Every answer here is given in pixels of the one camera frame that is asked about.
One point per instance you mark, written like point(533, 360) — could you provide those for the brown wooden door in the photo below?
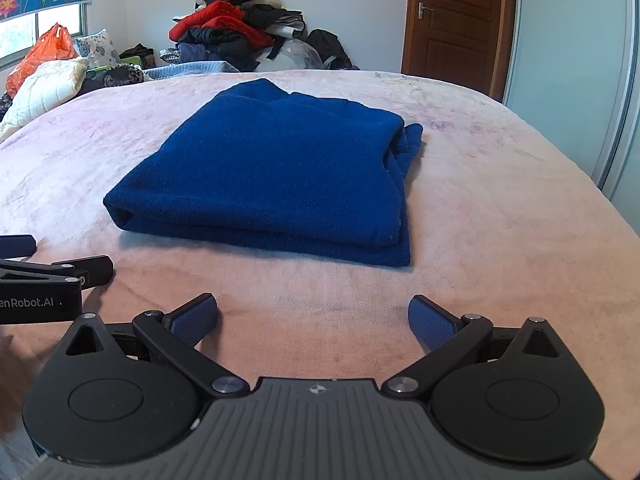
point(450, 35)

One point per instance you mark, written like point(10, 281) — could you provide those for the red garment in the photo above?
point(215, 17)

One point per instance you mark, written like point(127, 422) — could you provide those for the white sliding wardrobe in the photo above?
point(565, 60)

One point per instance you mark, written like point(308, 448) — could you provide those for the black and white garment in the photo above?
point(277, 20)

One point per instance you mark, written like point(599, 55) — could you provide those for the dark blue garment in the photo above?
point(195, 54)

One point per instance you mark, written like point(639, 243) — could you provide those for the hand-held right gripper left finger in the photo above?
point(195, 317)

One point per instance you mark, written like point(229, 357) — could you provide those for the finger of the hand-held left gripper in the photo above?
point(17, 246)
point(90, 267)

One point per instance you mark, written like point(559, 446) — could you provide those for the person's left forearm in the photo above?
point(15, 385)

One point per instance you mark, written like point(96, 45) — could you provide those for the floral pillow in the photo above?
point(97, 47)

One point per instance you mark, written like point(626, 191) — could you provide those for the orange plastic bag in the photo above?
point(42, 55)

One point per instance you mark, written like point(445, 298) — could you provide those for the pink blanket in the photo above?
point(500, 210)

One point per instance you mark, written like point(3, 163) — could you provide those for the blue beaded sweater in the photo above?
point(275, 170)

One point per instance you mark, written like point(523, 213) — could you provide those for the light blue quilted cloth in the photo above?
point(195, 68)

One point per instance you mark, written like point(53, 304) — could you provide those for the clear plastic bag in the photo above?
point(300, 55)

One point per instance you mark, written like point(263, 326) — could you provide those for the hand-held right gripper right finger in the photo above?
point(432, 322)

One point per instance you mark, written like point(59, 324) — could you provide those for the window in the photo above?
point(20, 35)

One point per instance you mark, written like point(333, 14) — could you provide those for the green and black bag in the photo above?
point(137, 56)

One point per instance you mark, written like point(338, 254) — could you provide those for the leopard print cloth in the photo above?
point(115, 78)

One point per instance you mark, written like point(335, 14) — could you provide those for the white quilted pillow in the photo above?
point(40, 91)

